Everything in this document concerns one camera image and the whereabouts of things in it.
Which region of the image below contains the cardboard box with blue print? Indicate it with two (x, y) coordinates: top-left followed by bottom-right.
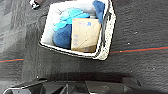
(70, 18), (102, 54)

